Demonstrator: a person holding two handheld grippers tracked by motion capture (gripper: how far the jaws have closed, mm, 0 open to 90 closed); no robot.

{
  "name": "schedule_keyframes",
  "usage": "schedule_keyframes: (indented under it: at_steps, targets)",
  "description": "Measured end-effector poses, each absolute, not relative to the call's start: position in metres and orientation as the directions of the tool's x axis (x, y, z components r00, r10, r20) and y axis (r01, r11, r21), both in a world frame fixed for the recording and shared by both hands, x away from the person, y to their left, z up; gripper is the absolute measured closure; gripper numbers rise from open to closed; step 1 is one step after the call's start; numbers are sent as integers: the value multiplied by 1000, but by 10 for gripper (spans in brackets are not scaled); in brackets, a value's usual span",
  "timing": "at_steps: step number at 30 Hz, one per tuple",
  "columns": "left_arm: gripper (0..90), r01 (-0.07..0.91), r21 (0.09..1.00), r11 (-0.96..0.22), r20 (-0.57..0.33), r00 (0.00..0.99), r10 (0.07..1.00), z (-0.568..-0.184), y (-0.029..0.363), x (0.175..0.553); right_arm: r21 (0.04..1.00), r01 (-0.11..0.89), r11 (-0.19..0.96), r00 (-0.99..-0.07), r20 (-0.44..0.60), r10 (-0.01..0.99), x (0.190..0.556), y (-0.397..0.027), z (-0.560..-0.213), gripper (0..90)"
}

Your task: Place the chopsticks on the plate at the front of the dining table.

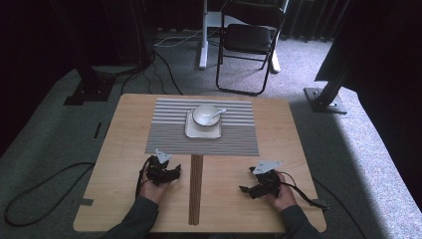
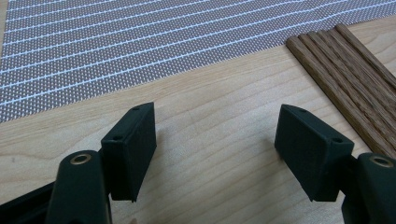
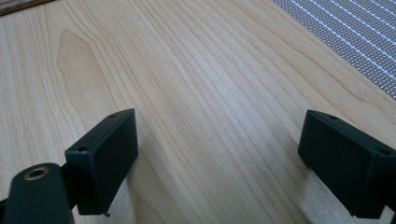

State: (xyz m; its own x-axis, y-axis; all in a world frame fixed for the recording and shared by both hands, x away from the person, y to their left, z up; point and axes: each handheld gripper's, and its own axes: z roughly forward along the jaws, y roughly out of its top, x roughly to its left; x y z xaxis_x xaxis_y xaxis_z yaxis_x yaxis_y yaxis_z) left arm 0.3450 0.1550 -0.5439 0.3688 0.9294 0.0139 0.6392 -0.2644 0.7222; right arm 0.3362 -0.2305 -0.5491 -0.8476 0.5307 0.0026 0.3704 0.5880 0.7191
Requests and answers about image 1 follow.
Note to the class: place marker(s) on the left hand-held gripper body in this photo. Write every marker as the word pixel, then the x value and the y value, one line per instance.
pixel 159 174

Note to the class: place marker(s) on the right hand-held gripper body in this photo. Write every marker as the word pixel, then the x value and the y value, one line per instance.
pixel 267 186

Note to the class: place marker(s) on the row of brown chopsticks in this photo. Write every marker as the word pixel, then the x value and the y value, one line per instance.
pixel 195 189

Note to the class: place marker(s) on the person's left hand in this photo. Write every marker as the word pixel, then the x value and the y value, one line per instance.
pixel 151 192

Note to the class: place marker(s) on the person's right hand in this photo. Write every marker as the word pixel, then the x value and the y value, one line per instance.
pixel 285 199

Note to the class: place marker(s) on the grey striped placemat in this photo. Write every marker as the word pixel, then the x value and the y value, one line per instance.
pixel 166 139

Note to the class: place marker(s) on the white square plate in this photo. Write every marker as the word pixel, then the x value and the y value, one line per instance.
pixel 212 134

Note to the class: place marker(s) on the white ceramic bowl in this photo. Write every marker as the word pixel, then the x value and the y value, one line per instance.
pixel 202 116

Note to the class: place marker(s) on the white ceramic spoon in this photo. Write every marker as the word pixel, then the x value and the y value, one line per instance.
pixel 221 111

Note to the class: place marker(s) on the black tape strip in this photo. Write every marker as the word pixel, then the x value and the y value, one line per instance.
pixel 97 130

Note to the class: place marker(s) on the grey tape piece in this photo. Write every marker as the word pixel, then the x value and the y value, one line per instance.
pixel 86 201

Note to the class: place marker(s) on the black stand base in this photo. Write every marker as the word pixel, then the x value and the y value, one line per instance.
pixel 89 93

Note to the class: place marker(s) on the black folding chair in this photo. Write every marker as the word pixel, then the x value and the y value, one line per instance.
pixel 247 38

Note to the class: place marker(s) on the pleated dark curtain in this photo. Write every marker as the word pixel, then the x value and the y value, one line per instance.
pixel 308 20

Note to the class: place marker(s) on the dark cloth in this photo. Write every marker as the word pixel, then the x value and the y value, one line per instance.
pixel 381 49

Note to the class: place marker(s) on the metal stand with base plate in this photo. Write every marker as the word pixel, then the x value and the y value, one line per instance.
pixel 331 108

